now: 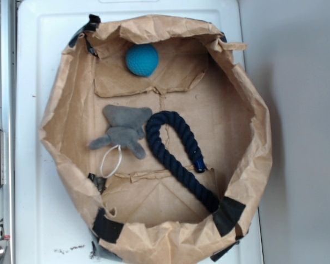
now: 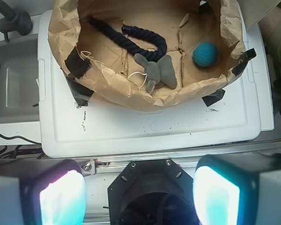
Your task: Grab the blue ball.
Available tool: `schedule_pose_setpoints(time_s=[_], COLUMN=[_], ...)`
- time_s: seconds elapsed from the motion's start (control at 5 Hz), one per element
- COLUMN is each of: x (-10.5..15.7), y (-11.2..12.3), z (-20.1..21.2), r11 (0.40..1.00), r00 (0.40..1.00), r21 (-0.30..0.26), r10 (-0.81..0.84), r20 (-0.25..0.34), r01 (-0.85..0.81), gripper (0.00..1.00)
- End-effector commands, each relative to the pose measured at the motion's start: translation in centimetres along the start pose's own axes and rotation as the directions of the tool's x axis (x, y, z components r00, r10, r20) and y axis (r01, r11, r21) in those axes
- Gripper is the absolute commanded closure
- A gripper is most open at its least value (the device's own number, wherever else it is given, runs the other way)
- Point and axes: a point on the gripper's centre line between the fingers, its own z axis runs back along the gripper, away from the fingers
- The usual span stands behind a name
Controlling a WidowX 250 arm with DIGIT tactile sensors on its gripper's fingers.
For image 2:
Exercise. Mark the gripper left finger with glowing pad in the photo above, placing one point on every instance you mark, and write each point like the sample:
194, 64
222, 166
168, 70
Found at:
42, 192

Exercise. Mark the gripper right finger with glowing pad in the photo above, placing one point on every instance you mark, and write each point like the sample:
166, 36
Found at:
238, 189

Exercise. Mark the blue crocheted ball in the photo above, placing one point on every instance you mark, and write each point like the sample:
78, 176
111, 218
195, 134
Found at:
205, 54

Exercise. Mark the white plastic bin lid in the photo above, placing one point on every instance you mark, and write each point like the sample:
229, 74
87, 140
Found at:
74, 126

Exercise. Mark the grey plush elephant toy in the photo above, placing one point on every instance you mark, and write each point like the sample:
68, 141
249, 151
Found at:
158, 73

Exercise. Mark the brown paper bag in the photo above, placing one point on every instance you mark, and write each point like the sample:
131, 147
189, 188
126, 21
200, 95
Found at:
94, 42

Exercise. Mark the black faucet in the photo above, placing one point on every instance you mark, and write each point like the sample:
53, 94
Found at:
14, 20

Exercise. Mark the aluminium frame rail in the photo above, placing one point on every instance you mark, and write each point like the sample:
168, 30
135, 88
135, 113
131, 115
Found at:
187, 158

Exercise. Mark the black octagonal mount plate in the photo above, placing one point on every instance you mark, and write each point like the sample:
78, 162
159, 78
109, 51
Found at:
152, 192

